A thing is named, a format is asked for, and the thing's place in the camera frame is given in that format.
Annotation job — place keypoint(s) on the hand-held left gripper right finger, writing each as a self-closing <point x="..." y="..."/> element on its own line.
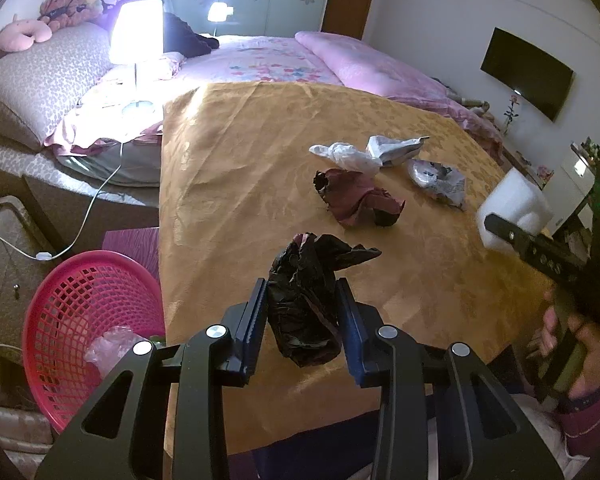
<point x="352" y="340"/>

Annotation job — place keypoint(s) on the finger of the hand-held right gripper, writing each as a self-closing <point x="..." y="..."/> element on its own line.
<point x="530" y="245"/>

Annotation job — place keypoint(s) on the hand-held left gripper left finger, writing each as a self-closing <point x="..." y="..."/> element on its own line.
<point x="252" y="330"/>

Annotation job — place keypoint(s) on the white foam block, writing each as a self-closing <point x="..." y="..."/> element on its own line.
<point x="517" y="200"/>

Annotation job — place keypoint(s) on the black plastic bag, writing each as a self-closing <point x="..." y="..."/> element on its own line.
<point x="305" y="300"/>

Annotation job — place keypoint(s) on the silver printed plastic bag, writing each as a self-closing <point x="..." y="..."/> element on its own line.
<point x="437" y="180"/>

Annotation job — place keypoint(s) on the maroon wrapper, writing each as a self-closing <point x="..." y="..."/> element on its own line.
<point x="355" y="197"/>

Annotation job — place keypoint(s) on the white grey package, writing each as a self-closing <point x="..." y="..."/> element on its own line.
<point x="395" y="150"/>

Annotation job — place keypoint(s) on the pink plastic basket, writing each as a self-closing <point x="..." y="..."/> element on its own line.
<point x="70" y="310"/>

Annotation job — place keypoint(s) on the white plastic bag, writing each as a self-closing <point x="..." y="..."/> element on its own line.
<point x="347" y="155"/>

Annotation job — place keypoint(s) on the person's right hand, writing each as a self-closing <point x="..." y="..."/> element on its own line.
<point x="597" y="355"/>

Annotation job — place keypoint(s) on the white cabinet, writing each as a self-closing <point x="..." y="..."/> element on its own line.
<point x="575" y="185"/>

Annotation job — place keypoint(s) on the artificial red rose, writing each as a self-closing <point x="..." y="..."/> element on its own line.
<point x="511" y="110"/>

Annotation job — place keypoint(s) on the clear plastic bag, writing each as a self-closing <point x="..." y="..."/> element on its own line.
<point x="112" y="352"/>

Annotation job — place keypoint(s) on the purple floor mat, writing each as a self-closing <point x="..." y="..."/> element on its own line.
<point x="130" y="250"/>

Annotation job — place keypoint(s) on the gold patterned tablecloth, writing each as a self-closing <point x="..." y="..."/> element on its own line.
<point x="230" y="160"/>

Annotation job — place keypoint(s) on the grey bed sheet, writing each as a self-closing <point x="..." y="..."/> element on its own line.
<point x="110" y="165"/>

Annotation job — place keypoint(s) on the pink quilt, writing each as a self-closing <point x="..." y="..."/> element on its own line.
<point x="380" y="70"/>

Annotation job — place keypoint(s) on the pink pillowcase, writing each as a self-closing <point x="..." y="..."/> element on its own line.
<point x="95" y="120"/>

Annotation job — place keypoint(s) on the floral pink bed sheet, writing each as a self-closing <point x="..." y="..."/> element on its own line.
<point x="260" y="57"/>

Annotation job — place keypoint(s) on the dark purple cloth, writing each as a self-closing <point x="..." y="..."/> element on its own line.
<point x="185" y="35"/>

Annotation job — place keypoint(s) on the brown wooden door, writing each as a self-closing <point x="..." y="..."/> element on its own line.
<point x="350" y="0"/>

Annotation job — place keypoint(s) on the small lit lamp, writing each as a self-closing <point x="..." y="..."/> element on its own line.
<point x="219" y="11"/>

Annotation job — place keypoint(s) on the lit white table lamp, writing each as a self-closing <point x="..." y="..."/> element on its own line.
<point x="135" y="30"/>

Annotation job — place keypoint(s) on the grey patterned headboard cushion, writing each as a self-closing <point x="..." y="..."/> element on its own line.
<point x="40" y="80"/>

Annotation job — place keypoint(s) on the pile of plush toys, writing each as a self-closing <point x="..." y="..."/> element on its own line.
<point x="75" y="7"/>

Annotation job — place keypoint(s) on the pink neck pillow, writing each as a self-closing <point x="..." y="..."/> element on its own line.
<point x="22" y="35"/>

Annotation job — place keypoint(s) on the black wall television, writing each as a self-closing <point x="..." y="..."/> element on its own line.
<point x="527" y="75"/>

